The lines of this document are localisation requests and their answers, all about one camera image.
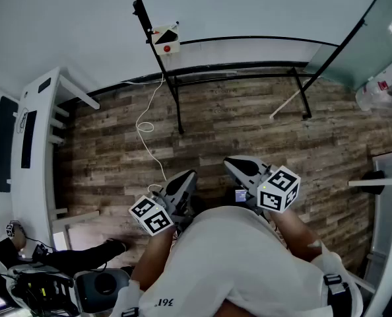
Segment black monitor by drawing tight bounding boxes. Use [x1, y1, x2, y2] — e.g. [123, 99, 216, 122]
[0, 96, 19, 193]

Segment coiled thin black cable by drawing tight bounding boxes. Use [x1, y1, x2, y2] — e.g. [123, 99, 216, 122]
[16, 107, 30, 134]

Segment person's left black shoe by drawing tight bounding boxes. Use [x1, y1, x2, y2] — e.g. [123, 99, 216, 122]
[189, 195, 213, 217]

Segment frosted glass panel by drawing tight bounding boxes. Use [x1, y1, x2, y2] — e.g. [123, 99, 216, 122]
[303, 0, 392, 92]

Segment grey stool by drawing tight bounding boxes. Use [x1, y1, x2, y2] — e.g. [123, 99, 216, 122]
[73, 265, 133, 313]

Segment person's right forearm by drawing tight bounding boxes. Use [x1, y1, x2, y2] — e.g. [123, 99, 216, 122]
[268, 208, 323, 264]

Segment long white floor cable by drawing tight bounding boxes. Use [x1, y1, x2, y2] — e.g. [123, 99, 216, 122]
[121, 73, 170, 194]

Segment clear plastic bottle red label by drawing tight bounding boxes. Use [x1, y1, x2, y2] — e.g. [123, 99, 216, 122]
[354, 53, 392, 112]

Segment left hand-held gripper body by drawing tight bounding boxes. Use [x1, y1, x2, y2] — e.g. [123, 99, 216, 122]
[129, 190, 197, 236]

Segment white stick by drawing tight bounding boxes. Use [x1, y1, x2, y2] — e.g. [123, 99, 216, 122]
[269, 77, 311, 121]

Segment black rounded object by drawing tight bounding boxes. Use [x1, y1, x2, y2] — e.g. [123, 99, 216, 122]
[360, 170, 387, 195]

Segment white tray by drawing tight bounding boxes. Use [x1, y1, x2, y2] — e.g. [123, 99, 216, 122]
[151, 21, 181, 56]

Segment white table frame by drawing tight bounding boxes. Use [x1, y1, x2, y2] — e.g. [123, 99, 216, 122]
[347, 147, 392, 317]

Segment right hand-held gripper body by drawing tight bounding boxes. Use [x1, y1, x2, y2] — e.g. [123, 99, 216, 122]
[248, 165, 301, 215]

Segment person's left forearm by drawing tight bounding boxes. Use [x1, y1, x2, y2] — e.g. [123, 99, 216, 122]
[129, 225, 178, 292]

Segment person's white t-shirt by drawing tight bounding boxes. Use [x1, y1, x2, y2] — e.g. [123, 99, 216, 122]
[112, 205, 364, 317]

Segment black keyboard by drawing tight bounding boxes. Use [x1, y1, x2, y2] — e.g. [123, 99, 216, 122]
[20, 110, 38, 169]

